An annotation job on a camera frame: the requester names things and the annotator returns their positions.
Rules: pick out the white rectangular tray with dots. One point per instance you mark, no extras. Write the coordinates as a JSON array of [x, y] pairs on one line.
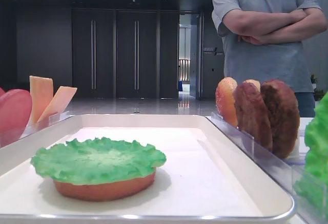
[[206, 178]]

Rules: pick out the clear acrylic holder left side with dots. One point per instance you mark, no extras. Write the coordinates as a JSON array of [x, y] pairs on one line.
[[14, 135]]

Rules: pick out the brown meat patty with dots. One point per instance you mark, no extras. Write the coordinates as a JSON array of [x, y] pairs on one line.
[[283, 114], [252, 114]]

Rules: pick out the orange cheese slice right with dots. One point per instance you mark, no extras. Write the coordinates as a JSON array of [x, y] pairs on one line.
[[59, 102]]

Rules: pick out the brown meat patty outer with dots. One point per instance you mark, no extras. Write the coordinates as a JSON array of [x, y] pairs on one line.
[[283, 114]]

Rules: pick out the brown meat patty inner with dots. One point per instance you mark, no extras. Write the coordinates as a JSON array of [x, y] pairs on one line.
[[252, 114]]

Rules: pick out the sesame bun half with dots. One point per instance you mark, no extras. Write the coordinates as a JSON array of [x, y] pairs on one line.
[[256, 83], [225, 100]]

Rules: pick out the clear acrylic holder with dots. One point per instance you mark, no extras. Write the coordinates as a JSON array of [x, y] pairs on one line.
[[286, 172], [14, 135]]

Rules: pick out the sesame bun half rear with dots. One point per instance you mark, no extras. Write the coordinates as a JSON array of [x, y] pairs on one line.
[[256, 83]]

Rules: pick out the red tomato slice front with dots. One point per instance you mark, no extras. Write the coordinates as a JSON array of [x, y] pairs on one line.
[[16, 107]]

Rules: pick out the red tomato slice rear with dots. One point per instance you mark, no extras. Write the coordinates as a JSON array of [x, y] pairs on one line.
[[2, 92]]

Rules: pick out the clear acrylic holder right side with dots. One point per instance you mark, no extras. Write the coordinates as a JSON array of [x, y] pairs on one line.
[[286, 172]]

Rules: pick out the orange cheese slice left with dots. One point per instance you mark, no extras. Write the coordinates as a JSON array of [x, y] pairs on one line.
[[41, 90]]

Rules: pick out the bottom bun under lettuce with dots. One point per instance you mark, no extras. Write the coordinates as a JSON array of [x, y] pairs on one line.
[[105, 192]]

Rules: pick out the sesame bun half front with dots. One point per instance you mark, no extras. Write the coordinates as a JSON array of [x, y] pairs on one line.
[[225, 100]]

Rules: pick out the green lettuce leaf in holder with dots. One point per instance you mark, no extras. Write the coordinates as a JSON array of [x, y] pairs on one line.
[[316, 142]]

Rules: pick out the orange cheese slice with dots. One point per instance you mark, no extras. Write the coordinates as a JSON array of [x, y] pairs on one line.
[[41, 90], [59, 102]]

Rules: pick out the red tomato slice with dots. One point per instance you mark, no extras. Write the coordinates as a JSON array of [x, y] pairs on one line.
[[16, 107], [2, 92]]

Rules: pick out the green lettuce leaf on tray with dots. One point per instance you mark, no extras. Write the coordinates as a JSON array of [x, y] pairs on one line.
[[97, 161]]

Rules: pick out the person in grey shirt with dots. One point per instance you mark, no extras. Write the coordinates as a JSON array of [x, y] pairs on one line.
[[262, 40]]

